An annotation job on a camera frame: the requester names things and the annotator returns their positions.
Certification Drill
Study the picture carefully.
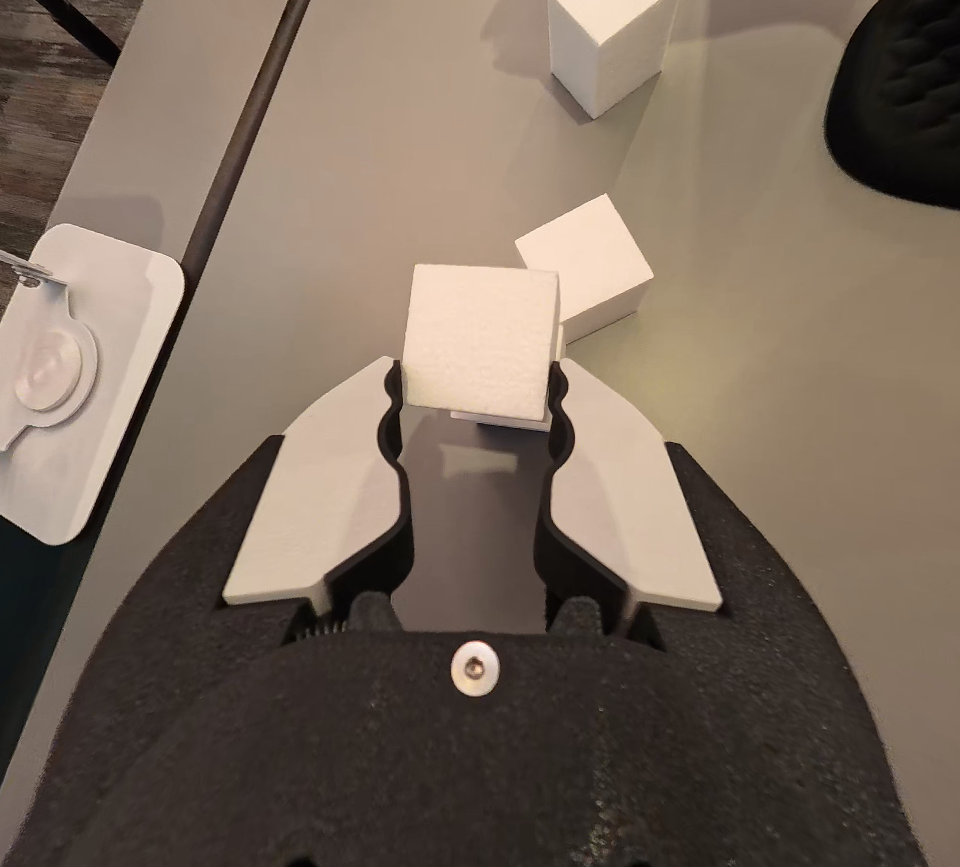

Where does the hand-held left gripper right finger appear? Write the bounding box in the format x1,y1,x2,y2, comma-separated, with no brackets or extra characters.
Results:
534,357,724,636

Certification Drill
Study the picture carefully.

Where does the black mesh wrist rest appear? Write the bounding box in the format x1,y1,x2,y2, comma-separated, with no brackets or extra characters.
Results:
823,0,960,212

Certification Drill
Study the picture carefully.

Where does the white foam cube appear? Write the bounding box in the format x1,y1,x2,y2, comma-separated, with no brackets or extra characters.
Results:
450,323,566,433
514,194,654,345
402,264,561,431
546,0,684,120

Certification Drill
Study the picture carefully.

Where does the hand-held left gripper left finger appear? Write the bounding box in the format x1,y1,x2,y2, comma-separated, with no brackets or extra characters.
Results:
222,355,416,621

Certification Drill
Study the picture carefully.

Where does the white document stand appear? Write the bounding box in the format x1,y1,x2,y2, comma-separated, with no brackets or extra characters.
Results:
0,224,185,546

